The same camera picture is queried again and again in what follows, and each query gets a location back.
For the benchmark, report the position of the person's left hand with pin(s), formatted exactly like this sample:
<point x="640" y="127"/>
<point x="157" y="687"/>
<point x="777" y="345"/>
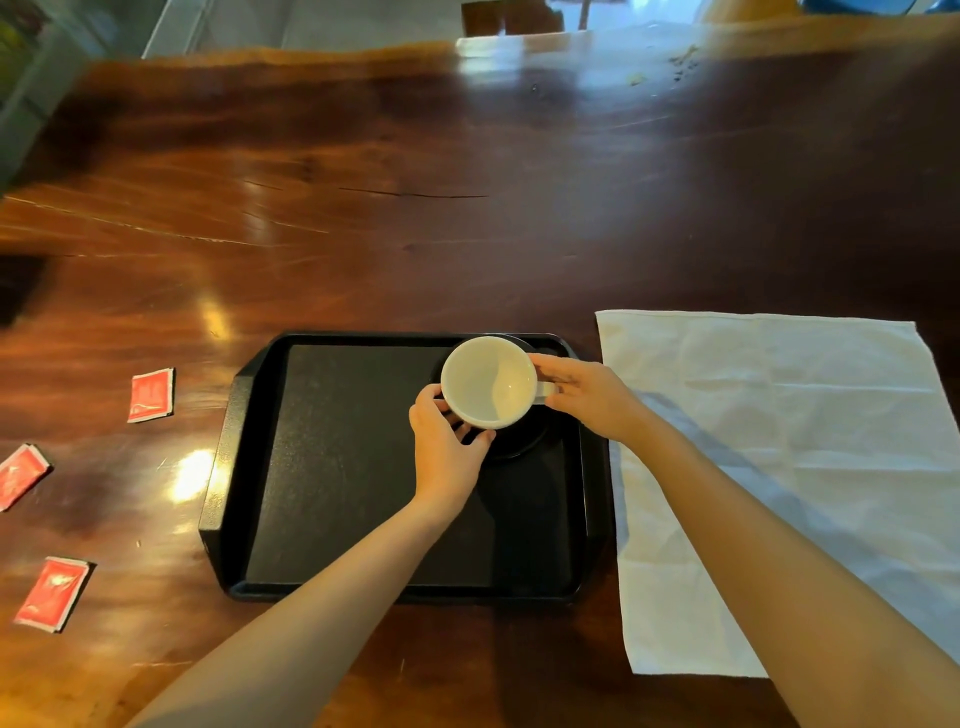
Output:
<point x="444" y="457"/>

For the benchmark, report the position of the person's right hand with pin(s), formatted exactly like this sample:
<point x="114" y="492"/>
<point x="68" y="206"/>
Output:
<point x="592" y="397"/>

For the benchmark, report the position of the person's right fingers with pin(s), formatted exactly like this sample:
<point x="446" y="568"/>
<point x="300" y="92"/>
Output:
<point x="555" y="371"/>

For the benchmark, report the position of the person's left thumb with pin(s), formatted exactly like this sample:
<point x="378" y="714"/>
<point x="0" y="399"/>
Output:
<point x="480" y="448"/>

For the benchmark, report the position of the white ceramic cup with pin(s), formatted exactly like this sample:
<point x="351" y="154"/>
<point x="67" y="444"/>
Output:
<point x="491" y="381"/>

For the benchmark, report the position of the person's right forearm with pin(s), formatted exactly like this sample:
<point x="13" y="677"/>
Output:
<point x="780" y="585"/>

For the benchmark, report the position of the person's left forearm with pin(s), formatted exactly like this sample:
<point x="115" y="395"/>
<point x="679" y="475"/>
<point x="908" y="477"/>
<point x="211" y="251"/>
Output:
<point x="315" y="615"/>

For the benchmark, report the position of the black saucer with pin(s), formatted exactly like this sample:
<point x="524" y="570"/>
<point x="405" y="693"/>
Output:
<point x="525" y="435"/>

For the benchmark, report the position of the black plastic tray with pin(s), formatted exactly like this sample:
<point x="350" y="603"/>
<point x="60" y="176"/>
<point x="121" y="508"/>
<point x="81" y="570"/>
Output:
<point x="337" y="480"/>

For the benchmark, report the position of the white cloth napkin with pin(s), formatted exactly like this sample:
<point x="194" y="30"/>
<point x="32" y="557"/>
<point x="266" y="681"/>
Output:
<point x="787" y="420"/>

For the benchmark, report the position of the red sachet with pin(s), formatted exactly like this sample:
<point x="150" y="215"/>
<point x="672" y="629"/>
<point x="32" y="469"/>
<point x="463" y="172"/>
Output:
<point x="54" y="594"/>
<point x="19" y="475"/>
<point x="151" y="395"/>

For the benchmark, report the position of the wooden chair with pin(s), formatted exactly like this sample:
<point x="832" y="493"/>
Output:
<point x="512" y="16"/>

